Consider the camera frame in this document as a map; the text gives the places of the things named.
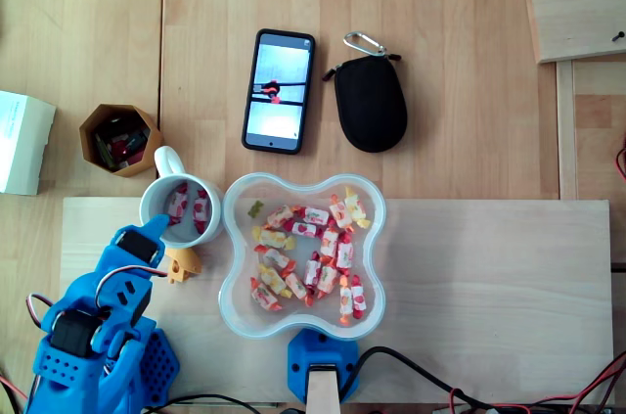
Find black small part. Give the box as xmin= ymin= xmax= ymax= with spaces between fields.
xmin=124 ymin=127 xmax=151 ymax=149

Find orange printed plastic part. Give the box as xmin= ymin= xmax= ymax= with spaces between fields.
xmin=163 ymin=244 xmax=203 ymax=286

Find silver carabiner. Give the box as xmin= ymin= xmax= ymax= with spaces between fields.
xmin=342 ymin=30 xmax=388 ymax=58

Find black zip pouch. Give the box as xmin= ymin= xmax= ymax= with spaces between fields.
xmin=321 ymin=52 xmax=409 ymax=155

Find light wooden base board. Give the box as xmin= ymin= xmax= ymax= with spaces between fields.
xmin=54 ymin=196 xmax=615 ymax=405

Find brown hexagonal printed cup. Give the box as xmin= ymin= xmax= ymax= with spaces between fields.
xmin=78 ymin=103 xmax=164 ymax=179

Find black power cable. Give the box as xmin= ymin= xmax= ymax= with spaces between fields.
xmin=341 ymin=345 xmax=495 ymax=410

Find black smartphone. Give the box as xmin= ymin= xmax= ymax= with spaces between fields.
xmin=241 ymin=27 xmax=317 ymax=156

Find wooden camera post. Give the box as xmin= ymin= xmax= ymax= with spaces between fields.
xmin=305 ymin=365 xmax=341 ymax=414

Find red-print wrapped candy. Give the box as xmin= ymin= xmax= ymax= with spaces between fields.
xmin=292 ymin=206 xmax=334 ymax=227
xmin=336 ymin=232 xmax=356 ymax=272
xmin=165 ymin=182 xmax=192 ymax=227
xmin=302 ymin=251 xmax=324 ymax=294
xmin=350 ymin=274 xmax=368 ymax=320
xmin=285 ymin=220 xmax=324 ymax=239

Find pink-ended candy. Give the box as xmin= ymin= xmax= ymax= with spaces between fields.
xmin=192 ymin=188 xmax=212 ymax=235

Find red cable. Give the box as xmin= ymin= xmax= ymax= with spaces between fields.
xmin=447 ymin=352 xmax=626 ymax=414

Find white mug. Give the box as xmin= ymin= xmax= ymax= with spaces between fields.
xmin=139 ymin=145 xmax=227 ymax=250

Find thin black cable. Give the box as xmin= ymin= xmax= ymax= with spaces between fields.
xmin=141 ymin=392 xmax=268 ymax=414

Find green small part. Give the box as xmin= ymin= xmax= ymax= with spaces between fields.
xmin=95 ymin=133 xmax=112 ymax=168

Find blue printed camera mount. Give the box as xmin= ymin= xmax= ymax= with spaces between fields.
xmin=286 ymin=327 xmax=361 ymax=405

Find clear plastic lobed bowl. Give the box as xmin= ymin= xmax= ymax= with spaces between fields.
xmin=217 ymin=171 xmax=387 ymax=342

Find white cardboard box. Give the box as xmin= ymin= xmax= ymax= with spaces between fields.
xmin=0 ymin=89 xmax=58 ymax=197

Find red small part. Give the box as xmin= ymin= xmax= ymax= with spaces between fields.
xmin=111 ymin=137 xmax=147 ymax=163

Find thin red wire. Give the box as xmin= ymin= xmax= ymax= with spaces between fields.
xmin=0 ymin=372 xmax=30 ymax=405

